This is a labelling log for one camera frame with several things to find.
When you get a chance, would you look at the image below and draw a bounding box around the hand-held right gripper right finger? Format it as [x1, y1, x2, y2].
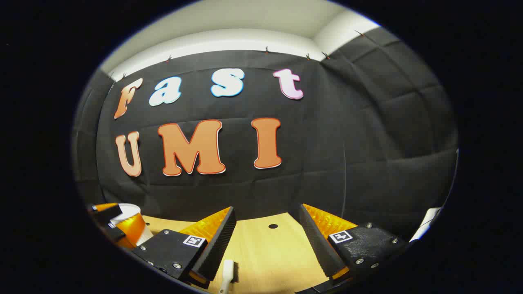
[299, 203, 409, 286]

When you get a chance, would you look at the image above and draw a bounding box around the wooden desktop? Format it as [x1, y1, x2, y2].
[141, 212, 331, 294]

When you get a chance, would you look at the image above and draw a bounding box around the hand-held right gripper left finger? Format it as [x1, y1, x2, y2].
[132, 206, 237, 290]

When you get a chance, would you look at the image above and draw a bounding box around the white ribbed garbage bin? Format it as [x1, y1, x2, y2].
[110, 203, 154, 247]

